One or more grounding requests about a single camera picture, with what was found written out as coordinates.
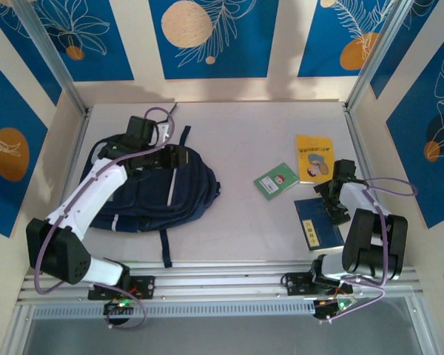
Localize plain navy book yellow label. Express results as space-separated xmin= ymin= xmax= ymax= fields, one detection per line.
xmin=293 ymin=197 xmax=346 ymax=253

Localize yellow cartoon cover book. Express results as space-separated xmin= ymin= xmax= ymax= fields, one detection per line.
xmin=295 ymin=134 xmax=336 ymax=185

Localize navy blue backpack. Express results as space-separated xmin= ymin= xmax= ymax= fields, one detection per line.
xmin=81 ymin=103 xmax=222 ymax=269

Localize small green notebook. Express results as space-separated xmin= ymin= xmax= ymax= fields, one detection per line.
xmin=253 ymin=162 xmax=300 ymax=203

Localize aluminium mounting rails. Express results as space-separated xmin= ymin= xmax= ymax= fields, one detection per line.
xmin=16 ymin=260 xmax=421 ymax=307

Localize grey metal panel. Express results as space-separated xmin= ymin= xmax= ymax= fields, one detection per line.
xmin=1 ymin=297 xmax=443 ymax=355

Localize aluminium side rail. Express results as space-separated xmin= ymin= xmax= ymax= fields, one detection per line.
xmin=38 ymin=105 xmax=93 ymax=277
xmin=343 ymin=103 xmax=400 ymax=267

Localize blue floral wall poster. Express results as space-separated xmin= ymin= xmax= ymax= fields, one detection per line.
xmin=297 ymin=0 xmax=397 ymax=78
xmin=33 ymin=0 xmax=135 ymax=82
xmin=386 ymin=32 xmax=444 ymax=230
xmin=369 ymin=0 xmax=441 ymax=100
xmin=0 ymin=51 xmax=49 ymax=238
xmin=0 ymin=0 xmax=63 ymax=107
xmin=149 ymin=0 xmax=280 ymax=80

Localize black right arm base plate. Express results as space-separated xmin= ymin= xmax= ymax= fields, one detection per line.
xmin=283 ymin=271 xmax=354 ymax=297

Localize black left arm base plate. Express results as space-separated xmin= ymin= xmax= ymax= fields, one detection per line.
xmin=87 ymin=275 xmax=156 ymax=301

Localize aluminium frame post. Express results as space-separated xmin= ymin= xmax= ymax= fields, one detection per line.
xmin=11 ymin=0 xmax=90 ymax=116
xmin=344 ymin=0 xmax=420 ymax=114

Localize grey slotted cable duct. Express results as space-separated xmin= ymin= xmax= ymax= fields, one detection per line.
xmin=31 ymin=299 xmax=317 ymax=320

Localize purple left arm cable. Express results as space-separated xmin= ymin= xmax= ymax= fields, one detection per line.
xmin=33 ymin=106 xmax=177 ymax=330

